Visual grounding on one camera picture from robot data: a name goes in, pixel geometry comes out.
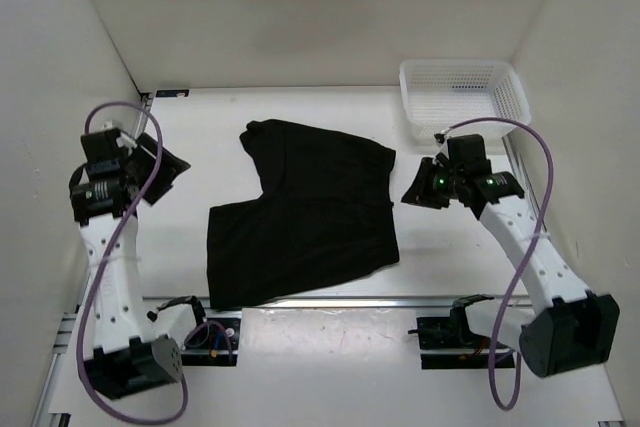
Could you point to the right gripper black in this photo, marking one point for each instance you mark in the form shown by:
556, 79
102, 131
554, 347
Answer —
419, 192

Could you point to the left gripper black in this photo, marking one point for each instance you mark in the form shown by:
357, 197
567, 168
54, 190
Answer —
171, 166

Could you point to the black shorts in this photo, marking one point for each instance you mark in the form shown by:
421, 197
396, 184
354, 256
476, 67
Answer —
324, 217

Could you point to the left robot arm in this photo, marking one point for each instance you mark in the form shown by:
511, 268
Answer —
132, 348

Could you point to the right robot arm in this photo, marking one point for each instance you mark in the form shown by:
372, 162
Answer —
571, 327

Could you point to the small dark label sticker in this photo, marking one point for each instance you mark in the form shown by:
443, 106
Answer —
172, 93

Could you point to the white plastic mesh basket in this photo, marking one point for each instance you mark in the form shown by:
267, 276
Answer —
439, 93

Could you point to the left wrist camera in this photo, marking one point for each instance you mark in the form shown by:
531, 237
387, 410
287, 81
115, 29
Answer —
123, 138

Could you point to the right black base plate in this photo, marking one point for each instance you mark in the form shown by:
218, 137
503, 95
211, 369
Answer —
443, 349

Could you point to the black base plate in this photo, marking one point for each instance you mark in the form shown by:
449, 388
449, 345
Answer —
215, 345
443, 349

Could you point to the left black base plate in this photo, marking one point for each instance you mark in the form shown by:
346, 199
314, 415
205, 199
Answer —
215, 345

